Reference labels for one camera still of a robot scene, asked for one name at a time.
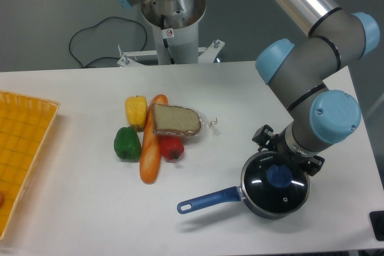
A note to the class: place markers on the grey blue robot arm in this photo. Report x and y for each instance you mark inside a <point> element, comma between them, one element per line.
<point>321,117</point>

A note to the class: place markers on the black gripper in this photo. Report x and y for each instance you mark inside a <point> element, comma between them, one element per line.
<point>285,144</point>

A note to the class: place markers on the yellow bell pepper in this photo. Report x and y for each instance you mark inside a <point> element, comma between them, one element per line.
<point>136,111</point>

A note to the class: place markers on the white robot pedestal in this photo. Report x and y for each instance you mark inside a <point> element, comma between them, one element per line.
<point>175,28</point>

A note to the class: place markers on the bagged bread slice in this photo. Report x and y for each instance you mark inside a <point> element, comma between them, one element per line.
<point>180,121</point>

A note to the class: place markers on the red bell pepper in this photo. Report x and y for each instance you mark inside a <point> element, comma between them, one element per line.
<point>171,147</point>

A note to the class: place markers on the black device at table edge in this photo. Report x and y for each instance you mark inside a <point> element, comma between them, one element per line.
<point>376,218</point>

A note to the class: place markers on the green bell pepper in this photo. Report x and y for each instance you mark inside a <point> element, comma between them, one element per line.
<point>127,145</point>

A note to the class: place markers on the yellow plastic basket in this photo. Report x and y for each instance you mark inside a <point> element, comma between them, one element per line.
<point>25,124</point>

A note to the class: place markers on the glass lid blue knob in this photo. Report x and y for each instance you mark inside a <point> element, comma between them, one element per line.
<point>276,182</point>

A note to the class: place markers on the orange baguette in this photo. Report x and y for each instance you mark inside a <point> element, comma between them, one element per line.
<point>150,158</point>

